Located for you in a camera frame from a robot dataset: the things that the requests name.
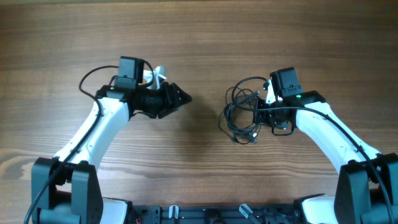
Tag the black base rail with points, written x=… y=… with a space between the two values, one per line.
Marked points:
x=268 y=214

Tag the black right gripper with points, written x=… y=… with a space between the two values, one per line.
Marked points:
x=259 y=118

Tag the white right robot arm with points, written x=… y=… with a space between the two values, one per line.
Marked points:
x=366 y=191

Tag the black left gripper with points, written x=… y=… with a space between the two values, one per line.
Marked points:
x=170 y=101

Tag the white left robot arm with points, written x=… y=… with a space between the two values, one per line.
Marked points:
x=65 y=188

